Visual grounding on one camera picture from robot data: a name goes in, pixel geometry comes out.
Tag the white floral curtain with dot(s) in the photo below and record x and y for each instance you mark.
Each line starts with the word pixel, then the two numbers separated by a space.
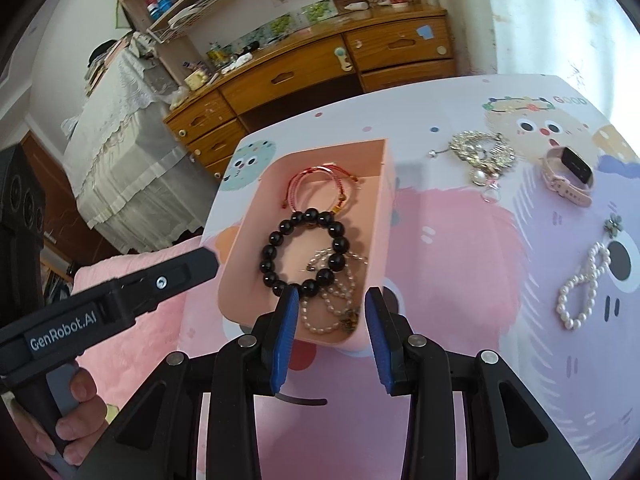
pixel 560 20

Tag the person's left hand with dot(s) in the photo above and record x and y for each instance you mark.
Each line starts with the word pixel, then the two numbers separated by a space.
pixel 82 425

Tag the small flower earring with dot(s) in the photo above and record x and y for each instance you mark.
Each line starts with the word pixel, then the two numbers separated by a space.
pixel 614 225

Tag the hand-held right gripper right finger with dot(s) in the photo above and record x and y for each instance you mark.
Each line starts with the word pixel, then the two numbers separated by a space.
pixel 377 342

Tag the pink fuzzy blanket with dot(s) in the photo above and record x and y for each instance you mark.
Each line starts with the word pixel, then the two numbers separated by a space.
pixel 150 340

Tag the pink plastic box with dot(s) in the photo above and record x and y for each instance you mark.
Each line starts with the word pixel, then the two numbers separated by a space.
pixel 372 210

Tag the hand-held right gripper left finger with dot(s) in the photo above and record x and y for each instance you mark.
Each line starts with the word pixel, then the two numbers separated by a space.
pixel 282 342

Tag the pink smartwatch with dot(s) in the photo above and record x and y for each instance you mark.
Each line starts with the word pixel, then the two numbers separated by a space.
pixel 575 165

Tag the wooden desk with drawers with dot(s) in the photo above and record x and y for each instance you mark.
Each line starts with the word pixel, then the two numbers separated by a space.
pixel 300 75

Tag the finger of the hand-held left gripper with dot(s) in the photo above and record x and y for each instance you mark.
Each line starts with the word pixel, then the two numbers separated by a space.
pixel 175 277

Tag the bed with white lace cover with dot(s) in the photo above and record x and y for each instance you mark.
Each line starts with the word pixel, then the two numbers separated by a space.
pixel 125 150

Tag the dark wooden cabinet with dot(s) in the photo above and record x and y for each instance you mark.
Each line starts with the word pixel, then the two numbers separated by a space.
pixel 55 195

